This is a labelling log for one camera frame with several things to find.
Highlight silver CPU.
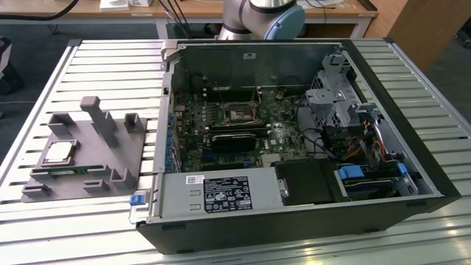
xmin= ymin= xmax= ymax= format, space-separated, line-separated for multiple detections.
xmin=44 ymin=141 xmax=76 ymax=163

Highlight CPU socket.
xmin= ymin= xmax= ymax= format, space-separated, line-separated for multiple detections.
xmin=219 ymin=101 xmax=262 ymax=124

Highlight green motherboard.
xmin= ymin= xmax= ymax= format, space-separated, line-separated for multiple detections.
xmin=170 ymin=87 xmax=310 ymax=172

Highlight silver heat sink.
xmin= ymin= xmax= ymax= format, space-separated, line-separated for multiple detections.
xmin=261 ymin=153 xmax=283 ymax=167

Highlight black plastic shroud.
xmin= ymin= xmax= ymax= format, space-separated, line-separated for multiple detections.
xmin=274 ymin=159 xmax=350 ymax=207

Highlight silver power supply unit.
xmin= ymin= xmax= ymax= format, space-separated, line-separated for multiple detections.
xmin=146 ymin=172 xmax=285 ymax=225

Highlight silver drive cage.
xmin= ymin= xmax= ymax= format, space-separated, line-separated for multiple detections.
xmin=303 ymin=54 xmax=387 ymax=130

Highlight blue disk carrier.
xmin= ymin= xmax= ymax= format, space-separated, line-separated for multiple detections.
xmin=338 ymin=165 xmax=366 ymax=181

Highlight black PC case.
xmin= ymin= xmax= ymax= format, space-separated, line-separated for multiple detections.
xmin=128 ymin=38 xmax=463 ymax=255

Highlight green RAM stick white label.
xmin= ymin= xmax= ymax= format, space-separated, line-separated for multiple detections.
xmin=47 ymin=164 xmax=104 ymax=176

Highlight grey parts rack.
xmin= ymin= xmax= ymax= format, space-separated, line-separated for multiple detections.
xmin=20 ymin=96 xmax=149 ymax=204

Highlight silver disk bay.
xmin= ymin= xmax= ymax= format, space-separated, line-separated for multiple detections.
xmin=334 ymin=162 xmax=421 ymax=202

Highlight wooden desk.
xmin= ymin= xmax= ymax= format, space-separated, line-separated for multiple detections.
xmin=0 ymin=0 xmax=381 ymax=39

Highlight white papers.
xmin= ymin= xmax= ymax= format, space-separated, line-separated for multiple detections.
xmin=315 ymin=0 xmax=363 ymax=9

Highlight plain white box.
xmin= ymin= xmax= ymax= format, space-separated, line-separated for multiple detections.
xmin=99 ymin=0 xmax=133 ymax=12

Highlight wooden cabinet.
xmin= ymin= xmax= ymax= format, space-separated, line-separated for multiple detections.
xmin=362 ymin=0 xmax=471 ymax=73

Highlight silver case corner bracket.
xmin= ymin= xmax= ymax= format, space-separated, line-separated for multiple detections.
xmin=161 ymin=39 xmax=185 ymax=63

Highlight yellow red wire bundle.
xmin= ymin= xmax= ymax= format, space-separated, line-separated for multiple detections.
xmin=341 ymin=118 xmax=390 ymax=163

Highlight black cable brass connector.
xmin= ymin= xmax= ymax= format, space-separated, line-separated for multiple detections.
xmin=158 ymin=0 xmax=193 ymax=39

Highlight thin black desk cable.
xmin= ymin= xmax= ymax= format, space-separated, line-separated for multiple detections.
xmin=322 ymin=6 xmax=338 ymax=25

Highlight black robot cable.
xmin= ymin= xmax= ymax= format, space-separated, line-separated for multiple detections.
xmin=0 ymin=0 xmax=80 ymax=22

